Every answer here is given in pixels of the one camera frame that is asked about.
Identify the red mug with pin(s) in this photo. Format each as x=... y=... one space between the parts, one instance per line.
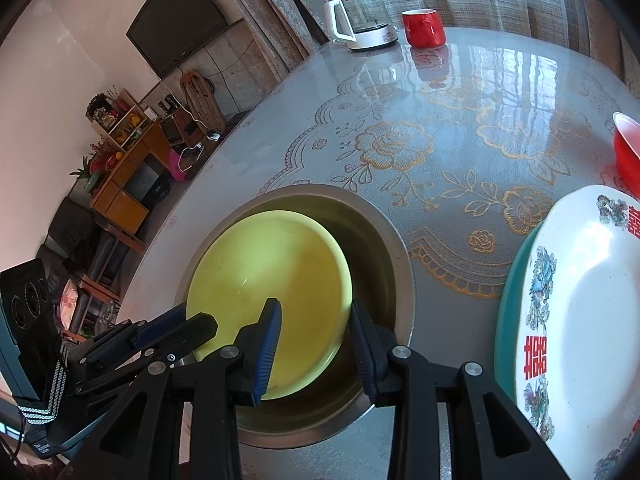
x=424 y=29

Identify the red plastic bowl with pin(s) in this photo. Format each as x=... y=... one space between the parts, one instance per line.
x=629 y=150

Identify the pink bag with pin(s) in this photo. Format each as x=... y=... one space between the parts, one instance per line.
x=177 y=165

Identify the wooden cabinet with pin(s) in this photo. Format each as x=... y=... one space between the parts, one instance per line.
x=127 y=180

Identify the beige patterned curtain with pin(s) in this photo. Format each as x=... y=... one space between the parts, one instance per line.
x=270 y=5
x=607 y=30

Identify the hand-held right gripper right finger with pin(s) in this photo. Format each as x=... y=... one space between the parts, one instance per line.
x=364 y=355

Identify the yellow plastic bowl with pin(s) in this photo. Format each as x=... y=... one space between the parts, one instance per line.
x=265 y=260

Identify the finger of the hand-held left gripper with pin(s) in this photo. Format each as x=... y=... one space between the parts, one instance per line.
x=160 y=325
x=175 y=337

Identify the wicker chair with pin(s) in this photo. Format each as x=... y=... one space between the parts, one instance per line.
x=202 y=100

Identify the teal plate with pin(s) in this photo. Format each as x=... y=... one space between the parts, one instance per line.
x=510 y=320

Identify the white glass electric kettle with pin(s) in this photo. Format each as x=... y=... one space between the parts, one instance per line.
x=362 y=15

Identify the lace floral table mat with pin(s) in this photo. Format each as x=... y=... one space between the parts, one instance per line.
x=450 y=170

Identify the black wall television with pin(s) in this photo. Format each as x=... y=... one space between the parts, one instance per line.
x=175 y=20

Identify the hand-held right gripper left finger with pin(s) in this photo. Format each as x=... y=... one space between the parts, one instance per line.
x=267 y=355

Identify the black chair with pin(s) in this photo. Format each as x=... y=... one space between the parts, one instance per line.
x=75 y=240

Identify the white plate with red characters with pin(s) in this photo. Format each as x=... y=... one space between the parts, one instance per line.
x=590 y=310

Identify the stainless steel bowl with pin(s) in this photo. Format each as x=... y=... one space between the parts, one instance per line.
x=385 y=280

